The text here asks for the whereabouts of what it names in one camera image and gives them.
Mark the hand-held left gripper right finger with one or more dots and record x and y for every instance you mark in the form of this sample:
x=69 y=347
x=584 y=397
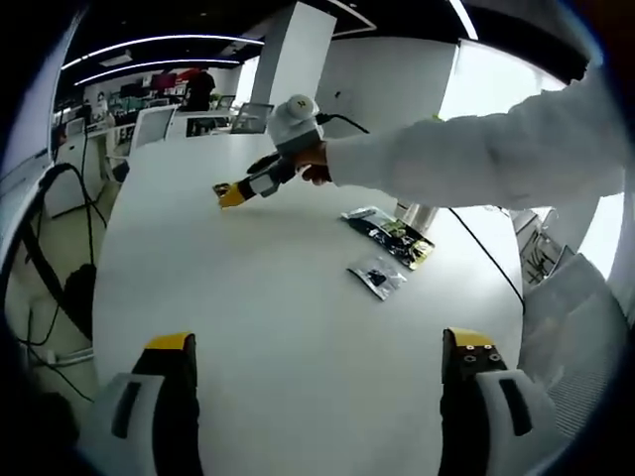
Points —
x=496 y=411

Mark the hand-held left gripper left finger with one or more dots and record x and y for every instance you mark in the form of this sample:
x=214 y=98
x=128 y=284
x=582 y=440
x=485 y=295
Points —
x=144 y=411

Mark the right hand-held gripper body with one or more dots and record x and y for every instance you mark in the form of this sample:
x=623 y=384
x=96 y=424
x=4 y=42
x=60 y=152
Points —
x=297 y=129

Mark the gold skincare sachet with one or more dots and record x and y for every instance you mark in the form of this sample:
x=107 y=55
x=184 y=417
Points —
x=220 y=188

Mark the green black skincare sachet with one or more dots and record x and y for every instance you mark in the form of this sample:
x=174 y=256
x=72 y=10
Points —
x=392 y=238

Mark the silver skincare sachet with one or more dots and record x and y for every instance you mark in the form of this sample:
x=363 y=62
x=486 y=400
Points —
x=377 y=277

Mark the person's right hand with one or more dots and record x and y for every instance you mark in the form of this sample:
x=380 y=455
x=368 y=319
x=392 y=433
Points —
x=315 y=163

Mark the black office chair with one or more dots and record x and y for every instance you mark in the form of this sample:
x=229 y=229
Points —
x=250 y=116

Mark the grey mesh chair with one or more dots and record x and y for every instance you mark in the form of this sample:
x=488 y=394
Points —
x=570 y=322

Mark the white mesh office chair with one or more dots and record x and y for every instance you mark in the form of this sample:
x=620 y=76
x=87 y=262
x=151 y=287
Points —
x=154 y=124

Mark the black bag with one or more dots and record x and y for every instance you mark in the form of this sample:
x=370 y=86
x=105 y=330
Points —
x=79 y=297

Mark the large display screen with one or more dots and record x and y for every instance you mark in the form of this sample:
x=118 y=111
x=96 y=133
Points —
x=35 y=114

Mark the white side desk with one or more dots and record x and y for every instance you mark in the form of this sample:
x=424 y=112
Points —
x=25 y=188

